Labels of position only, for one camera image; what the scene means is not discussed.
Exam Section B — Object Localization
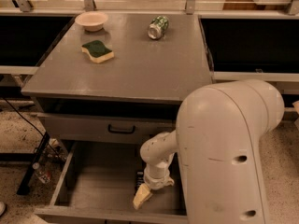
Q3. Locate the green soda can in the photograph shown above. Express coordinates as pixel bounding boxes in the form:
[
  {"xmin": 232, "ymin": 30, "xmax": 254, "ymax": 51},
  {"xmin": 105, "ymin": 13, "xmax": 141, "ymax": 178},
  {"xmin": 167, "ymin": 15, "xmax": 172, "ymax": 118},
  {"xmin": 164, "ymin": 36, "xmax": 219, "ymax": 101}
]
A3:
[{"xmin": 148, "ymin": 15, "xmax": 169, "ymax": 40}]

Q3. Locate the green yellow sponge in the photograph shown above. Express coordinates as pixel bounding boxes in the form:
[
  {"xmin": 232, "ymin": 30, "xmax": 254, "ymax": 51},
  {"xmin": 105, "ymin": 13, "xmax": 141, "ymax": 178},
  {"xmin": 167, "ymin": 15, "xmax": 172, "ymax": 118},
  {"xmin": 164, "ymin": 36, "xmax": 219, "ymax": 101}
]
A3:
[{"xmin": 81, "ymin": 40, "xmax": 114, "ymax": 63}]

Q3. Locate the grey drawer cabinet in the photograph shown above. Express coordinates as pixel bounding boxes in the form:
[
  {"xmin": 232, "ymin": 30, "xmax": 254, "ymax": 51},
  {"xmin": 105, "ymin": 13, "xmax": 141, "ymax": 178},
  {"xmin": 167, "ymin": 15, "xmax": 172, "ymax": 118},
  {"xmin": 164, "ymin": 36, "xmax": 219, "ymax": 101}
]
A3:
[{"xmin": 21, "ymin": 12, "xmax": 218, "ymax": 224}]

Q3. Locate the dark blue rxbar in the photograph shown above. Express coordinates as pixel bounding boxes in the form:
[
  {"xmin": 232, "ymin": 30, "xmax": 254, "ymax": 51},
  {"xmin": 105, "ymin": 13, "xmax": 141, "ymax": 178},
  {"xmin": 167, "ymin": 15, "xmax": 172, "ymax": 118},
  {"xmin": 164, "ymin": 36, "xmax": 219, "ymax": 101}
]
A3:
[{"xmin": 135, "ymin": 171, "xmax": 144, "ymax": 189}]

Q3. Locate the beige bowl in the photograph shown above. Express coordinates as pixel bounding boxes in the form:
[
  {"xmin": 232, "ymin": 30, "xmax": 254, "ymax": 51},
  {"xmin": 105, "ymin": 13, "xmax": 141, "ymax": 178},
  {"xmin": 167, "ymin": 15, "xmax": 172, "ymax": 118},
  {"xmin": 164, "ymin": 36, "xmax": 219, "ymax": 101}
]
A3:
[{"xmin": 75, "ymin": 11, "xmax": 108, "ymax": 32}]

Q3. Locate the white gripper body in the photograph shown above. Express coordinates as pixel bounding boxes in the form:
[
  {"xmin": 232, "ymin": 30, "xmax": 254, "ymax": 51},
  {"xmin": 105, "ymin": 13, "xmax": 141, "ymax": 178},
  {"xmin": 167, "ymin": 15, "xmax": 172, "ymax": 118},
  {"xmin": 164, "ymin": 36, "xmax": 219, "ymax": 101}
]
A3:
[{"xmin": 143, "ymin": 169, "xmax": 169, "ymax": 190}]

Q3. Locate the black drawer handle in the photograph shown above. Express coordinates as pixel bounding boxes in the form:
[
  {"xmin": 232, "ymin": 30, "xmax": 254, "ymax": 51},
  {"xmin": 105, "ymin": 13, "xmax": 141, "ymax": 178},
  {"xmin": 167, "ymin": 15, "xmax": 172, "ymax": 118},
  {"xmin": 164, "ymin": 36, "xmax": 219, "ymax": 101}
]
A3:
[{"xmin": 107, "ymin": 124, "xmax": 135, "ymax": 134}]

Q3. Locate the black table leg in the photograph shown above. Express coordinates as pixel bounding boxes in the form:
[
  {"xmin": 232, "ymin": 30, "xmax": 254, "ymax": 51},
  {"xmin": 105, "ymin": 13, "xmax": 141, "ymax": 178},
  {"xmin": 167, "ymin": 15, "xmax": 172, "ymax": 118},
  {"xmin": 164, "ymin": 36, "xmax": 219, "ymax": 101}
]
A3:
[{"xmin": 16, "ymin": 132, "xmax": 50, "ymax": 196}]

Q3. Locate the clear plastic bottle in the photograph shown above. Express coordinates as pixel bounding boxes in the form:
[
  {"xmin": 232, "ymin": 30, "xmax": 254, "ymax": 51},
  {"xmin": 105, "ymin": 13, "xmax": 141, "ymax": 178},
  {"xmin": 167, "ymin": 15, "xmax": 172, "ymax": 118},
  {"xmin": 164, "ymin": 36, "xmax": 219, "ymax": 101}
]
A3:
[{"xmin": 32, "ymin": 162, "xmax": 51, "ymax": 184}]

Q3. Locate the black cable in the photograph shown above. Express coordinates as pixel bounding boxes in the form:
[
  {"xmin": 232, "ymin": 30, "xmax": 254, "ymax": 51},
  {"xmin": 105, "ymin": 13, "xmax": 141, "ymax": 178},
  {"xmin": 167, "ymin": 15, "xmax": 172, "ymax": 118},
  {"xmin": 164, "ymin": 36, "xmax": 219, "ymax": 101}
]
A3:
[{"xmin": 2, "ymin": 97, "xmax": 64, "ymax": 161}]

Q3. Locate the closed grey top drawer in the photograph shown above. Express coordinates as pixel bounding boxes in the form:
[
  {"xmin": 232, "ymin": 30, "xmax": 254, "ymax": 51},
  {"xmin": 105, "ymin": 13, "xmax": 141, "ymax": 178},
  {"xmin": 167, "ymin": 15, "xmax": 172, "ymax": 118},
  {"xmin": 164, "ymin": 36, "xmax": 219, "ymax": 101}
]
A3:
[{"xmin": 38, "ymin": 113, "xmax": 175, "ymax": 144}]

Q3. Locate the open grey middle drawer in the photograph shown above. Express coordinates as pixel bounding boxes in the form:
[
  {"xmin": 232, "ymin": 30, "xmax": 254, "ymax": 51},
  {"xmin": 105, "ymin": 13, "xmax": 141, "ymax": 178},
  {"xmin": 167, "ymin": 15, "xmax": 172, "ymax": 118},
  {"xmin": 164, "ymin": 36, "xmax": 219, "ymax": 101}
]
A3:
[{"xmin": 36, "ymin": 142, "xmax": 188, "ymax": 224}]

